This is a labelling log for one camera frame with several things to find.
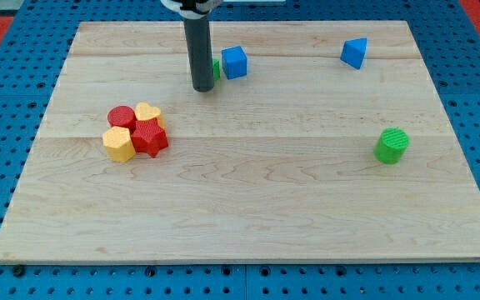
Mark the blue triangle block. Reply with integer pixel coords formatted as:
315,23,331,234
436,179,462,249
340,37,368,69

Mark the wooden board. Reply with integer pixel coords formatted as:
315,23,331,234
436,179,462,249
0,21,480,265

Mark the blue cube block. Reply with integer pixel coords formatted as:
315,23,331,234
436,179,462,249
221,46,248,80

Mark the small green block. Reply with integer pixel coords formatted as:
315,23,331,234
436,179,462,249
212,58,221,81

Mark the red star block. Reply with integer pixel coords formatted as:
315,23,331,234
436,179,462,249
131,118,168,158

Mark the yellow heart block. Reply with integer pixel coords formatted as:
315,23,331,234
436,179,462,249
134,102,166,128

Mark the yellow hexagon block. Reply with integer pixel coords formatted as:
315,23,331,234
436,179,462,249
102,126,136,163

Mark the red cylinder block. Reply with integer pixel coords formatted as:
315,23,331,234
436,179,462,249
107,106,136,133

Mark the green cylinder block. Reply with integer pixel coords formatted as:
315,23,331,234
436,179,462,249
373,127,410,164

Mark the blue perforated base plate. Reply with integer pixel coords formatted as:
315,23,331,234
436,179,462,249
0,0,480,299

